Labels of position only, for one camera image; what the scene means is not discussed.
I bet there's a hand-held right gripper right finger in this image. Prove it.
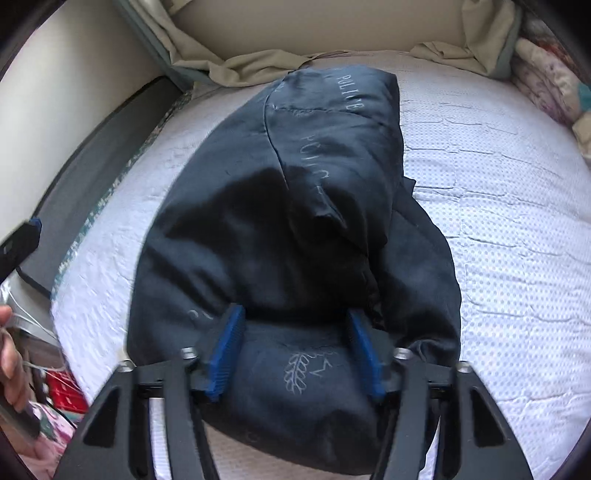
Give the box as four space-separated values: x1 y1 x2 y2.
346 307 536 480

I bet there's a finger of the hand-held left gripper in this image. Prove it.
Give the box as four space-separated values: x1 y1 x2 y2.
0 218 43 280

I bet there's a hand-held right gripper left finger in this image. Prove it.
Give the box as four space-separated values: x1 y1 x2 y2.
55 304 247 480

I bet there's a black padded jacket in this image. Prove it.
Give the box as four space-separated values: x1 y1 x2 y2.
127 65 462 476

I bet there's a person's left hand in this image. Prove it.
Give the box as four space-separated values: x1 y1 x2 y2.
0 305 31 412

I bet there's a pink floral fabric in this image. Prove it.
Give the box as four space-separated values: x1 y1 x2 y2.
27 410 80 480

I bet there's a red box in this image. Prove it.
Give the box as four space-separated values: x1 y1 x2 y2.
41 368 89 415

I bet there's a dark grey bed board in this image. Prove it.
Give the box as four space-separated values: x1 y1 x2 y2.
16 76 186 299

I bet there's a bed with white quilted cover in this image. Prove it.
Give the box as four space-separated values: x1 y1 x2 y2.
48 48 591 480

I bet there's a beige and teal curtain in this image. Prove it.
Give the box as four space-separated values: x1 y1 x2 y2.
111 0 320 92
410 0 526 80

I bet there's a cream cloth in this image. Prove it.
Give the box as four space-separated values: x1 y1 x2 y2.
571 88 591 163

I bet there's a light purple floral quilt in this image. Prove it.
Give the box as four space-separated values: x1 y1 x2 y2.
510 36 588 126

